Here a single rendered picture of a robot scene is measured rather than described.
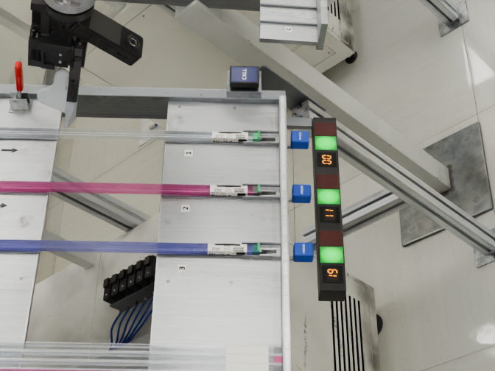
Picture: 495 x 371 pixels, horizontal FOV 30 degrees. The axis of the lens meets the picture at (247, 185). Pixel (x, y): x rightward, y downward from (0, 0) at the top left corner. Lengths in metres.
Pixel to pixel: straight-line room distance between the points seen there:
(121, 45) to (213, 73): 1.34
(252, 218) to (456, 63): 1.12
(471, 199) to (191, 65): 0.93
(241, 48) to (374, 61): 0.90
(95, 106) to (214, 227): 0.34
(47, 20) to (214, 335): 0.51
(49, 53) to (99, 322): 0.73
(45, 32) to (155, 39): 1.26
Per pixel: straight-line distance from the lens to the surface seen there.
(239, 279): 1.40
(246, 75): 1.58
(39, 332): 2.13
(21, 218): 1.49
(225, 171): 1.51
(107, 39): 1.36
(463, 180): 2.24
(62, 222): 3.63
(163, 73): 2.71
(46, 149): 1.57
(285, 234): 1.42
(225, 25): 1.79
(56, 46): 1.36
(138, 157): 3.38
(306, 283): 1.98
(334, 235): 1.46
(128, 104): 1.62
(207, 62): 2.67
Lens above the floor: 1.62
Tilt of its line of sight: 35 degrees down
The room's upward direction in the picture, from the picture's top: 59 degrees counter-clockwise
